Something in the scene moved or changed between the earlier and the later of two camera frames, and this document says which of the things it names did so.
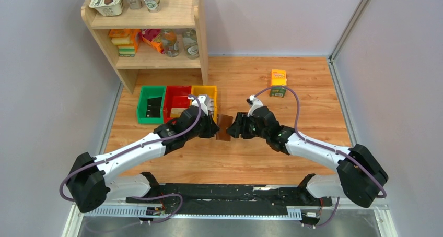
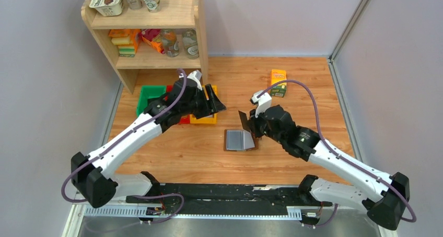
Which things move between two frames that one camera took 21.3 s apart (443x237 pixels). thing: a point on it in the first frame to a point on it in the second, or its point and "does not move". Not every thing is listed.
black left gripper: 212,128 to 213,105
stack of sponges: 127,39 does not move
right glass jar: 190,43 does not move
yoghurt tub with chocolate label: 109,2 does not move
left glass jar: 171,42 does not move
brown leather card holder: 223,122 to 240,140
